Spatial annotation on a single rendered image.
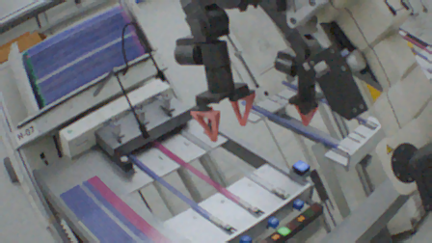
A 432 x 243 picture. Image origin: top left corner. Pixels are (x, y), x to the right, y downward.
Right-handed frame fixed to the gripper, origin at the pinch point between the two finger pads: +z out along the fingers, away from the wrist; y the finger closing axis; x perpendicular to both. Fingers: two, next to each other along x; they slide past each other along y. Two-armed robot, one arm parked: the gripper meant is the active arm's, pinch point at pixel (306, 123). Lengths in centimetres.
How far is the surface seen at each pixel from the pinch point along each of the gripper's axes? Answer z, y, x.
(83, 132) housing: 12, 43, -61
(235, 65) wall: 107, -140, -181
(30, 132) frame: 7, 64, -71
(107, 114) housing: 11, 30, -63
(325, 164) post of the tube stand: 27.1, -17.1, -2.9
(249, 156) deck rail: 21.7, 2.7, -21.6
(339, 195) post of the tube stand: 36.7, -17.0, 6.8
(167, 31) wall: 76, -105, -210
